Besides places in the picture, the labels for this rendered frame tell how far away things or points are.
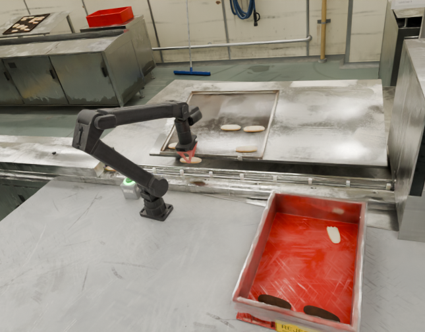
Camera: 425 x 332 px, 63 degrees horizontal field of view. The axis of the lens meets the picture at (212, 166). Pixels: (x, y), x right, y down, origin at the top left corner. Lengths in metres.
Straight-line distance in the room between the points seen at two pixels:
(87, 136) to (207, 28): 4.31
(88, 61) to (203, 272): 3.37
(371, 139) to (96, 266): 1.20
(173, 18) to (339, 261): 4.68
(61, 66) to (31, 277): 3.35
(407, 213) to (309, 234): 0.31
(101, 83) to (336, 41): 3.01
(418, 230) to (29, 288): 1.31
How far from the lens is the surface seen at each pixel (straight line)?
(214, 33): 5.28
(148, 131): 2.06
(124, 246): 1.38
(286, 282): 1.15
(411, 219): 1.25
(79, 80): 4.45
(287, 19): 5.01
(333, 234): 1.27
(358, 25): 4.69
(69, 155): 1.87
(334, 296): 1.13
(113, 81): 4.18
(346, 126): 1.66
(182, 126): 1.40
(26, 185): 2.10
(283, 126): 1.67
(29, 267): 1.50
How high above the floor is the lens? 1.76
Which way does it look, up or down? 35 degrees down
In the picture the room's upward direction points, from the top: 11 degrees counter-clockwise
